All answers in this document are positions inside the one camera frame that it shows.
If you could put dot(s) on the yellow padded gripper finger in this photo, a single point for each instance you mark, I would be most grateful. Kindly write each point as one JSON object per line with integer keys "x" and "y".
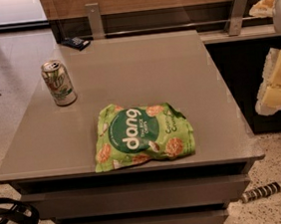
{"x": 262, "y": 9}
{"x": 269, "y": 93}

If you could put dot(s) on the green rice chip bag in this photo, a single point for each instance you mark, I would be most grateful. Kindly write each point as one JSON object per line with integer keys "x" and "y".
{"x": 128, "y": 137}

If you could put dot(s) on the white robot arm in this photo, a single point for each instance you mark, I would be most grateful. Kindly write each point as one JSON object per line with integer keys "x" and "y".
{"x": 276, "y": 18}

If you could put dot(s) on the dark blue rxbar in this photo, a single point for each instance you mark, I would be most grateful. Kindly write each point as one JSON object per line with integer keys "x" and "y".
{"x": 76, "y": 43}

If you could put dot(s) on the white power strip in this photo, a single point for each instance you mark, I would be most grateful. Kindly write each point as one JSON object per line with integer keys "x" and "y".
{"x": 261, "y": 192}

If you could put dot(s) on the green soda can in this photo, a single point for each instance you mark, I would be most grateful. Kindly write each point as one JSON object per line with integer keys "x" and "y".
{"x": 58, "y": 82}

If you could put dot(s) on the right metal bracket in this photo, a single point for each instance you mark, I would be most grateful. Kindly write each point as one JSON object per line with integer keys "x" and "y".
{"x": 233, "y": 25}

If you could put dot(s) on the metal bracket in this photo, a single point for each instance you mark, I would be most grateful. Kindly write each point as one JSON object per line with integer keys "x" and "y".
{"x": 95, "y": 21}
{"x": 233, "y": 25}

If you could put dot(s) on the left metal bracket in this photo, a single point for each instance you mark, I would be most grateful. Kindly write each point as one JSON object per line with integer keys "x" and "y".
{"x": 95, "y": 21}

